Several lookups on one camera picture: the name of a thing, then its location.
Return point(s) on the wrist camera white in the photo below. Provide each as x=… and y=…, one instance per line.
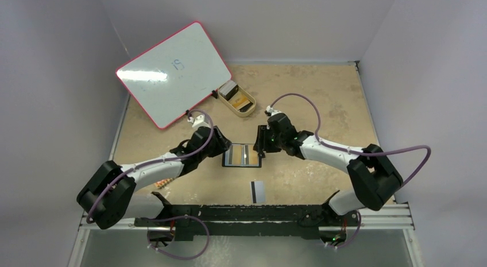
x=270, y=111
x=199, y=121

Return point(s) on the orange snack packet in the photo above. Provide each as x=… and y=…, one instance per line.
x=163, y=183

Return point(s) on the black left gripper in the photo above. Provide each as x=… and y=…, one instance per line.
x=221, y=144

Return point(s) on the gold striped card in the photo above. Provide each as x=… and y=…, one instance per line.
x=235, y=155
x=251, y=157

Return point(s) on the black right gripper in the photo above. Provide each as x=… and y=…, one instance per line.
x=262, y=137

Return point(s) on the beige oval card tray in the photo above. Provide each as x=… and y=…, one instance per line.
x=244, y=112

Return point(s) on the grey card with magnetic stripe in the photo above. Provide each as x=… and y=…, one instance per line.
x=257, y=192

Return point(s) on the black card holder wallet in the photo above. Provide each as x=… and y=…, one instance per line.
x=225, y=162

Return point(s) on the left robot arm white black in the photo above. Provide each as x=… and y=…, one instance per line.
x=108, y=193

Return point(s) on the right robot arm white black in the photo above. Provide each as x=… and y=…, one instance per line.
x=373, y=177

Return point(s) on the gold card in tray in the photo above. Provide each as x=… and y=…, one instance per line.
x=239, y=101

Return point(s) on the grey card stack in tray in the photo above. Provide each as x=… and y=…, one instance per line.
x=228, y=90

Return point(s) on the white board with pink frame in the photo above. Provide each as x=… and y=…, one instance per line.
x=175, y=75

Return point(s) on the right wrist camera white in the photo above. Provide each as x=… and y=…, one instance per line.
x=270, y=111

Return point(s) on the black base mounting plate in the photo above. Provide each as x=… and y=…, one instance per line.
x=309, y=221

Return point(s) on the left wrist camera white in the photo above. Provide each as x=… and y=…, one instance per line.
x=199, y=121

